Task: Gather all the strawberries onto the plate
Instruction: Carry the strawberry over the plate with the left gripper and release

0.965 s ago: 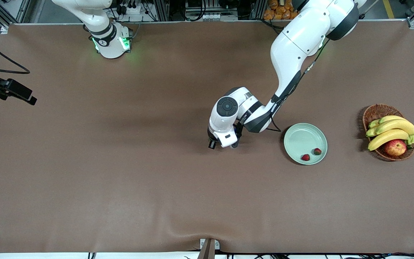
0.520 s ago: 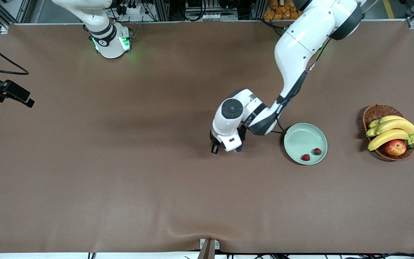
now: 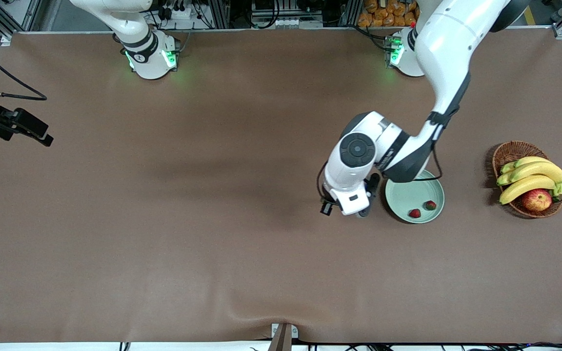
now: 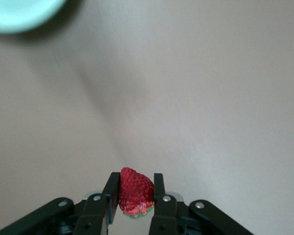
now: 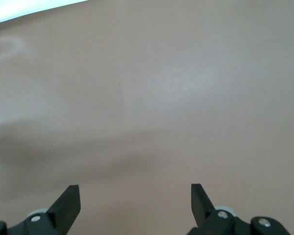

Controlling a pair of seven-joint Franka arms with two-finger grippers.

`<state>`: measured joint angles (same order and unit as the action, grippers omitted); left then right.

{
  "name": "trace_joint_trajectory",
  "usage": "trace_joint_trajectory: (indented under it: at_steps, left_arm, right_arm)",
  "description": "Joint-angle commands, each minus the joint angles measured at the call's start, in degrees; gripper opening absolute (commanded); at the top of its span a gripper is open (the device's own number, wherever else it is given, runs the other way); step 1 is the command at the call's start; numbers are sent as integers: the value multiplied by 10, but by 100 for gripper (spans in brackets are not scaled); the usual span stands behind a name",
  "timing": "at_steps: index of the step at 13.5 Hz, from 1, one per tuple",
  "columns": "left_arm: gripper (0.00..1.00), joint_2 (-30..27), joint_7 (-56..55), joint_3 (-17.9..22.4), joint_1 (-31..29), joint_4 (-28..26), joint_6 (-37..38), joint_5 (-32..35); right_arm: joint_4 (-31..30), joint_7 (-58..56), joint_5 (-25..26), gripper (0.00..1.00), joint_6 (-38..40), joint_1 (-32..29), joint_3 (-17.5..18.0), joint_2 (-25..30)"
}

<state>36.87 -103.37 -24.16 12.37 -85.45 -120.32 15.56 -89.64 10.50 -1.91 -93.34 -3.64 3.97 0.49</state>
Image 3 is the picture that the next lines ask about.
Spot pale green round plate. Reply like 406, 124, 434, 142
385, 170, 445, 224

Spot large table cover mat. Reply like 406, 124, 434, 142
0, 28, 562, 345

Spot white power strip black plugs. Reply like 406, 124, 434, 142
157, 0, 204, 21

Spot brown wicker basket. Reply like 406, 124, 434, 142
492, 141, 562, 219

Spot bag of orange buns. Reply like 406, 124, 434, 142
357, 0, 421, 28

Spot yellow banana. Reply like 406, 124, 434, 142
500, 156, 552, 175
497, 161, 562, 197
499, 175, 558, 205

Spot red yellow apple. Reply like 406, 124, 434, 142
522, 189, 553, 212

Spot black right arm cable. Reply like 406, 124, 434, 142
0, 29, 48, 101

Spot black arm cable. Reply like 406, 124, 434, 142
0, 29, 48, 101
317, 112, 450, 201

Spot silver bracket plate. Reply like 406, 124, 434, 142
271, 323, 299, 338

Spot brown mount bar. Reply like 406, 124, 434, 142
267, 324, 293, 351

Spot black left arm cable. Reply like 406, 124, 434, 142
317, 112, 450, 201

